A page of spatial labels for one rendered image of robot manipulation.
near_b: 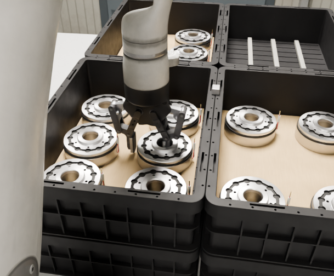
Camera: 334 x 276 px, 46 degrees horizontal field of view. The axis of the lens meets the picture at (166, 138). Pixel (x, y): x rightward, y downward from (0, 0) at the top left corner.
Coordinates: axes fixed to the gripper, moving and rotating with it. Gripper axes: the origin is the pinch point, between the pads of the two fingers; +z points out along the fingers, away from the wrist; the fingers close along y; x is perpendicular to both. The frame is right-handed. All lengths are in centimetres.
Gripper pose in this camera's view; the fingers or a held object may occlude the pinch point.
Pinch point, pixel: (148, 145)
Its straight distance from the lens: 73.3
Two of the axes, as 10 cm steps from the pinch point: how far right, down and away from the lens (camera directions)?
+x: 1.7, -6.0, 7.8
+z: 0.0, 7.9, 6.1
